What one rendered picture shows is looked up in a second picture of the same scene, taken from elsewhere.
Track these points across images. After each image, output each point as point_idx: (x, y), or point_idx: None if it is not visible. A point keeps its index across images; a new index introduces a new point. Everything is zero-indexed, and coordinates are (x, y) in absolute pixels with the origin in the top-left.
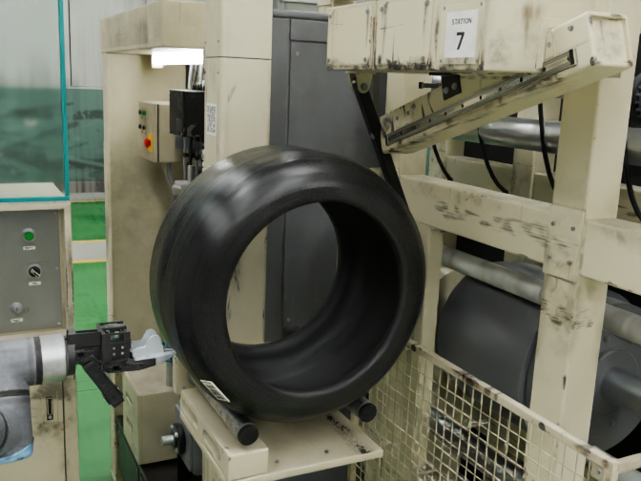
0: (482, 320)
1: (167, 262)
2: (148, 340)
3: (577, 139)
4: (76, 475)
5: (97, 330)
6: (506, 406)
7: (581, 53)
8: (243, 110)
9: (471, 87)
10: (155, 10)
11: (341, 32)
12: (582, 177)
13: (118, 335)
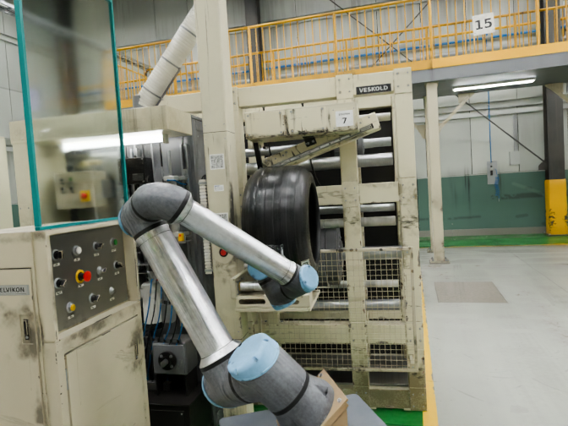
0: None
1: (278, 213)
2: (281, 248)
3: (349, 157)
4: (147, 394)
5: (272, 246)
6: (362, 250)
7: (374, 124)
8: (232, 155)
9: (322, 140)
10: (152, 111)
11: (258, 122)
12: (354, 169)
13: (278, 247)
